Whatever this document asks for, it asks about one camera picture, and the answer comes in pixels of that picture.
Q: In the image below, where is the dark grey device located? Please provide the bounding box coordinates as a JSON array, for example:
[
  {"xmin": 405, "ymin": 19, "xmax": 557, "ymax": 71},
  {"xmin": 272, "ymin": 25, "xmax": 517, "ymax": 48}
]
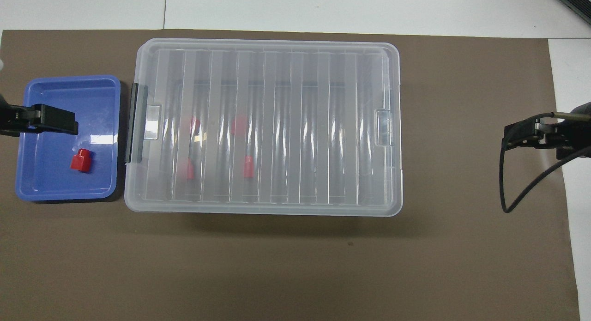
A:
[{"xmin": 556, "ymin": 0, "xmax": 591, "ymax": 24}]

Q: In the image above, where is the clear plastic box lid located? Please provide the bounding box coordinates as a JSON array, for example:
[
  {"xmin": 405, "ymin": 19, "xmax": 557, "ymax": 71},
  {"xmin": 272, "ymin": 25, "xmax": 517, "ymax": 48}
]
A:
[{"xmin": 124, "ymin": 38, "xmax": 404, "ymax": 217}]

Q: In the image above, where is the blue plastic tray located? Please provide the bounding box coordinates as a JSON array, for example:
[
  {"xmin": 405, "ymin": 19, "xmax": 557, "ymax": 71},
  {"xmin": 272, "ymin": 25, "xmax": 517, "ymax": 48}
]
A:
[{"xmin": 15, "ymin": 75, "xmax": 121, "ymax": 202}]

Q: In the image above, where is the brown table mat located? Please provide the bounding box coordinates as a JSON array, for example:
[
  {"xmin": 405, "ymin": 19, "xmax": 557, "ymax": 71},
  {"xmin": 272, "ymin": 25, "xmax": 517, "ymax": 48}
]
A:
[{"xmin": 0, "ymin": 29, "xmax": 581, "ymax": 321}]

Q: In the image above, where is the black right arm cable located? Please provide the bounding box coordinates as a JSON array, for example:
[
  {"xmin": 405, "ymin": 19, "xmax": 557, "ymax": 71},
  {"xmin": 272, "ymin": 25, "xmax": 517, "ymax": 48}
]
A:
[{"xmin": 500, "ymin": 111, "xmax": 591, "ymax": 214}]

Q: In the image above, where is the black box latch clip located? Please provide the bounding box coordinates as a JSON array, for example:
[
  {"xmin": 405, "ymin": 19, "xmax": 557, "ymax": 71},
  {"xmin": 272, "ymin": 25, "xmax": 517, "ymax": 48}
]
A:
[{"xmin": 124, "ymin": 83, "xmax": 149, "ymax": 164}]

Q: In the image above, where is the clear plastic storage box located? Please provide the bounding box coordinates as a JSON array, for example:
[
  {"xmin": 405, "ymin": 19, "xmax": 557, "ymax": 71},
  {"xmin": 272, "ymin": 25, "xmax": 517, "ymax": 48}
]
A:
[{"xmin": 124, "ymin": 38, "xmax": 404, "ymax": 217}]

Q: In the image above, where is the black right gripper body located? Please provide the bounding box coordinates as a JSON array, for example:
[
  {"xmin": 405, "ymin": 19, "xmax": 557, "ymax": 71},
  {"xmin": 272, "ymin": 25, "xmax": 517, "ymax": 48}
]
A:
[{"xmin": 536, "ymin": 102, "xmax": 591, "ymax": 161}]

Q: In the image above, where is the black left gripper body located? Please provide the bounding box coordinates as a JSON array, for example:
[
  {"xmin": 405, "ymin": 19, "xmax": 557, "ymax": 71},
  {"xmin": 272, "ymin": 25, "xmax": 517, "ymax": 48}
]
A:
[{"xmin": 0, "ymin": 95, "xmax": 41, "ymax": 138}]

